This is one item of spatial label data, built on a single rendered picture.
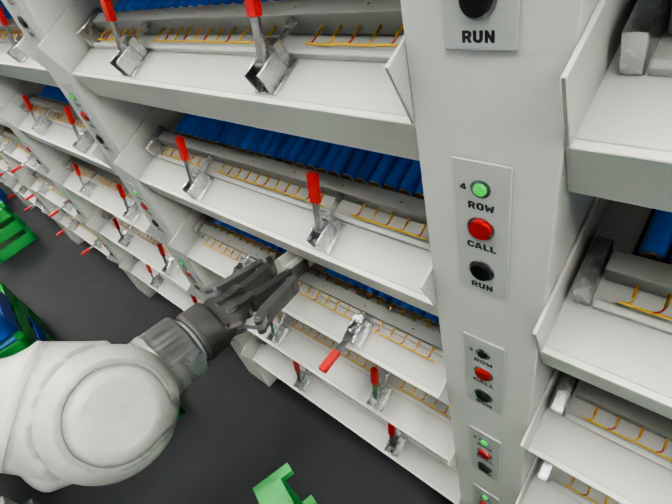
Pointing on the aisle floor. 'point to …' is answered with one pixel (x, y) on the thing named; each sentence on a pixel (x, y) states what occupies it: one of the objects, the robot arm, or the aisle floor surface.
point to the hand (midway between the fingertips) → (298, 259)
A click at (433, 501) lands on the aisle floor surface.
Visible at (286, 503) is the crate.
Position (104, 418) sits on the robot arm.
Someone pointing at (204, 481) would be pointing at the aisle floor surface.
